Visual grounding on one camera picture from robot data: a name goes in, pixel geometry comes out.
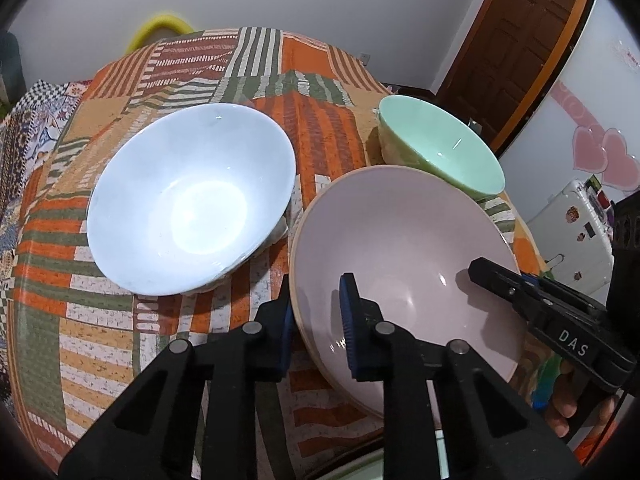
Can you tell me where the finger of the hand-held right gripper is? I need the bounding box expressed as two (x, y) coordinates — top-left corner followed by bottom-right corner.
(468, 257), (532, 318)
(520, 273), (603, 318)

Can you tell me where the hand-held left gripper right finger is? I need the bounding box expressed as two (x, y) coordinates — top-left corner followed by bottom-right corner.
(339, 272), (583, 480)

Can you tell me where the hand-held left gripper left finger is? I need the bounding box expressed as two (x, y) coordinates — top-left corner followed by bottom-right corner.
(57, 274), (311, 480)

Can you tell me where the pink bowl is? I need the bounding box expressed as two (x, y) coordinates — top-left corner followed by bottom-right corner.
(289, 164), (526, 418)

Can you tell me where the mint green bowl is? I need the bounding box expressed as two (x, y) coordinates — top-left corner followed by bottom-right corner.
(377, 95), (506, 201)

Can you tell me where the white bowl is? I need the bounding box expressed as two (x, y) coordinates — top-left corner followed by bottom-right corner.
(86, 103), (297, 297)

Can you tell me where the person's right hand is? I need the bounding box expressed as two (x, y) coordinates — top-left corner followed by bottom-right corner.
(544, 361), (582, 440)

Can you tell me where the white suitcase with stickers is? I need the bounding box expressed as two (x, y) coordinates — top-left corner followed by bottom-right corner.
(525, 177), (616, 301)

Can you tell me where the green blue cloth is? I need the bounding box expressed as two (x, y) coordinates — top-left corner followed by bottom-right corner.
(530, 355), (563, 411)

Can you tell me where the striped orange patchwork blanket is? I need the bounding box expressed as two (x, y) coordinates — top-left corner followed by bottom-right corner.
(10, 26), (546, 480)

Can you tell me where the white sliding wardrobe door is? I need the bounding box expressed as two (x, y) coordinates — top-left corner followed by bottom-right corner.
(495, 0), (640, 241)

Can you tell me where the brown wooden door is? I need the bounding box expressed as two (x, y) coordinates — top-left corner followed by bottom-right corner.
(437, 0), (596, 151)

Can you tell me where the yellow foam noodle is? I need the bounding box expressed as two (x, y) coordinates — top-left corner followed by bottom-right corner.
(124, 14), (196, 53)

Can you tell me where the checkered patterned blanket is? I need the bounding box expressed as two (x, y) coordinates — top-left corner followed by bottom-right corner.
(0, 80), (91, 311)

